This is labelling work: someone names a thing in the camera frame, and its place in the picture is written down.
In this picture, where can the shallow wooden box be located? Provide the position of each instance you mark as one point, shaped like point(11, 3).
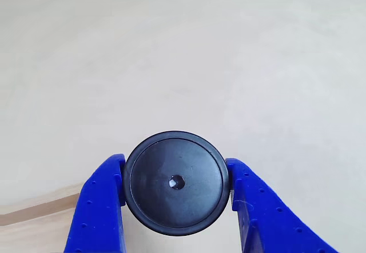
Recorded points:
point(34, 210)

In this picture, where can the black cylinder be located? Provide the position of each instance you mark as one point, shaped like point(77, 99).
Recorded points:
point(175, 183)

